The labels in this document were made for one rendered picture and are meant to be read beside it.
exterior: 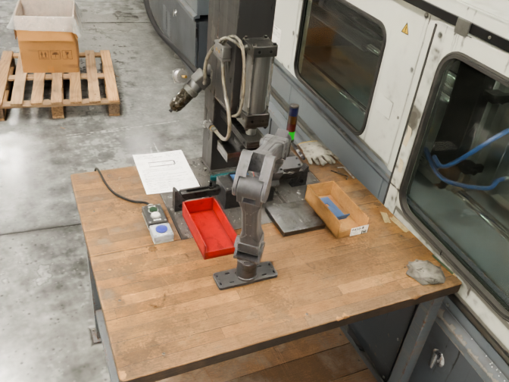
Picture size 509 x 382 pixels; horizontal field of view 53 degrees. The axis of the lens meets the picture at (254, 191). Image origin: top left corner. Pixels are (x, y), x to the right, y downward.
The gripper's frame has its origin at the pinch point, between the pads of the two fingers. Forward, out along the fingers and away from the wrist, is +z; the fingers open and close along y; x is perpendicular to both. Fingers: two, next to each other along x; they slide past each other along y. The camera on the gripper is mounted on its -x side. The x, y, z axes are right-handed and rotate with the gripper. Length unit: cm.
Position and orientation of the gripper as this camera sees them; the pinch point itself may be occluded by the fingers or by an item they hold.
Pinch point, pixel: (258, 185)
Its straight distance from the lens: 177.9
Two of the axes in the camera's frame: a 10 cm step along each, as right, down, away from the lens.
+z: -2.8, 4.5, 8.4
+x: -9.1, 1.3, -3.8
